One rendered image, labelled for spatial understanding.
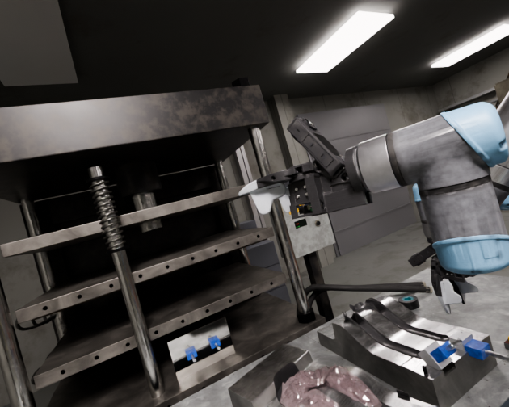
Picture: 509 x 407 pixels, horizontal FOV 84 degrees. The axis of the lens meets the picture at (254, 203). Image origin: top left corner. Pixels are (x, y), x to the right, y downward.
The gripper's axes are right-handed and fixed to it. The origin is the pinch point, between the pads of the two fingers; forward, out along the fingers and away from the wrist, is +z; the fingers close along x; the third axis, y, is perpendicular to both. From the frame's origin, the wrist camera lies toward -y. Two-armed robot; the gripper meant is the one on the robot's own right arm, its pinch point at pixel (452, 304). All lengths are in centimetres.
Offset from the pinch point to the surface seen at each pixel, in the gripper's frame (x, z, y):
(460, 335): -0.1, 9.2, -0.4
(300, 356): -35.7, 10.0, -30.0
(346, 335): -17.7, 10.5, -28.4
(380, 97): 517, -204, -411
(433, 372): -15.1, 12.0, 0.7
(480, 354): -2.1, 11.8, 5.0
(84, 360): -103, -1, -79
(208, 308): -52, -1, -79
